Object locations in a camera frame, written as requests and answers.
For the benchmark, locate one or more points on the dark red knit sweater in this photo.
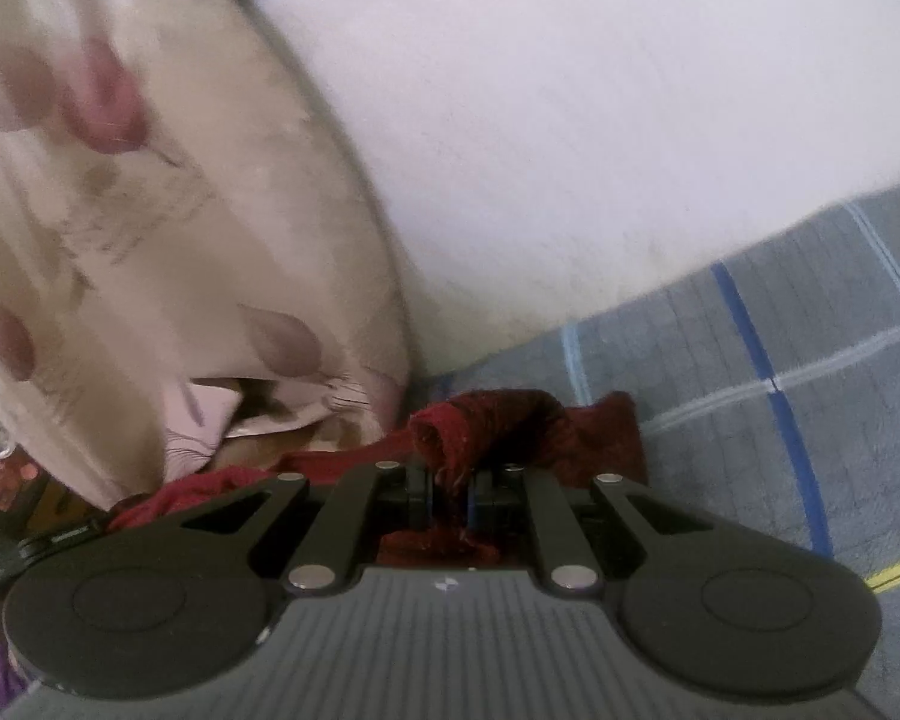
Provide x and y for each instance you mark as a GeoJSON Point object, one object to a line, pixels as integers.
{"type": "Point", "coordinates": [510, 427]}

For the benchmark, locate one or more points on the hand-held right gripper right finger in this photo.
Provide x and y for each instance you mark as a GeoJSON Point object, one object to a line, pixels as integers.
{"type": "Point", "coordinates": [487, 499]}

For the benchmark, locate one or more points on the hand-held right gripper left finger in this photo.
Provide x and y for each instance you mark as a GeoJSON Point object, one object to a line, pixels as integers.
{"type": "Point", "coordinates": [420, 499]}

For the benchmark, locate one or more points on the red patterned object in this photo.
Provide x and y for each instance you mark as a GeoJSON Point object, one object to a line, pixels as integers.
{"type": "Point", "coordinates": [0, 476]}

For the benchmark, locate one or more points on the blue plaid blanket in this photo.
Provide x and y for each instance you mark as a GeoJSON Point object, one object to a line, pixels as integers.
{"type": "Point", "coordinates": [720, 390]}

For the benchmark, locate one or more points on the beige leaf print curtain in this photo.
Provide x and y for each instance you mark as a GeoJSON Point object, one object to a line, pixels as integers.
{"type": "Point", "coordinates": [157, 202]}

